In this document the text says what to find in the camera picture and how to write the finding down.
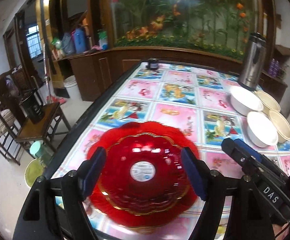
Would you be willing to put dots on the blue plastic jug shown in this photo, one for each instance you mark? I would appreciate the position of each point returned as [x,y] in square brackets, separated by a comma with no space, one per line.
[79,41]

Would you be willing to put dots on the metal pole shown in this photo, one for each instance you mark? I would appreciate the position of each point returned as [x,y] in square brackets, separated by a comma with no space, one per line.
[45,75]

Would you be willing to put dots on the teal plastic stool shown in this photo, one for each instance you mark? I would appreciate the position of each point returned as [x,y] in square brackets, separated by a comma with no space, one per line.
[37,150]

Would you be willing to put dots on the black bin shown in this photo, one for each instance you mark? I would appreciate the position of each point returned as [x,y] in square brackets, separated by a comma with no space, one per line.
[33,110]

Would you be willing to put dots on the purple bottle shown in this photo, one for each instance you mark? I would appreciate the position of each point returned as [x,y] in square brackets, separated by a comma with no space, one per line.
[277,68]
[272,67]

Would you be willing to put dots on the small black jar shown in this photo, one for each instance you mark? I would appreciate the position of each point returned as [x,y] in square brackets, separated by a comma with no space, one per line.
[153,64]

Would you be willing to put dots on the white foam bowl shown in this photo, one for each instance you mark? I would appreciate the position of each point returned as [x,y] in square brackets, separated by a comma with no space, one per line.
[245,100]
[260,130]

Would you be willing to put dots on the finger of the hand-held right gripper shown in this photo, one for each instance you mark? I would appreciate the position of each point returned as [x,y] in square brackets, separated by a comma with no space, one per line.
[237,152]
[250,150]

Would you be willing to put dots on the barred window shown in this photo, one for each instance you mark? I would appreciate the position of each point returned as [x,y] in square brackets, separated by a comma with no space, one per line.
[32,40]

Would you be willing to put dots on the wooden chair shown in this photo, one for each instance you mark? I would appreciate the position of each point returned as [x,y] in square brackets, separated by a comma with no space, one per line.
[2,100]
[49,120]

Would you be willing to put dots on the white plastic bucket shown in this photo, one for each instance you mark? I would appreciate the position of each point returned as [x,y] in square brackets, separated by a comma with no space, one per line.
[72,87]

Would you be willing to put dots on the fruit and flower printed tablecloth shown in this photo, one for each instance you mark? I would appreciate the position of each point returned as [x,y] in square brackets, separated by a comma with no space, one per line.
[175,112]

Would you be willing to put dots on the glass tank with artificial flowers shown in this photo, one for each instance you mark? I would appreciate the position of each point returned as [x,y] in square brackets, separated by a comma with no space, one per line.
[180,12]

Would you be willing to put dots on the brown wooden cabinet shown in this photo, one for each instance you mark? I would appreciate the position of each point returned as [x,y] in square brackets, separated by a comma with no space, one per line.
[124,62]

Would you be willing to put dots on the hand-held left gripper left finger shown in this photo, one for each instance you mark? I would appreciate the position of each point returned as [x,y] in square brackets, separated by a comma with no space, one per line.
[94,172]

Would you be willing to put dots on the red scalloped glass plate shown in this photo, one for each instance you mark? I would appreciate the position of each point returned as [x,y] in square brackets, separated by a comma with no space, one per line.
[124,160]

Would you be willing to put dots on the cream plastic bowl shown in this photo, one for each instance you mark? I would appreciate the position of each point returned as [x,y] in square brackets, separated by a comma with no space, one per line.
[282,126]
[269,102]

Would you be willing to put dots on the white and yellow tube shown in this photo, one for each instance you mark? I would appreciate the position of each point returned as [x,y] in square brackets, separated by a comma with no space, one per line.
[265,25]

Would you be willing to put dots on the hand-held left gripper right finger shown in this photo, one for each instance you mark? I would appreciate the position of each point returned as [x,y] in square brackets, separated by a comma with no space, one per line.
[193,177]

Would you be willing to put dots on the stainless steel thermos jug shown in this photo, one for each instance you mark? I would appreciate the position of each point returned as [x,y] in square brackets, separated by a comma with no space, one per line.
[251,62]

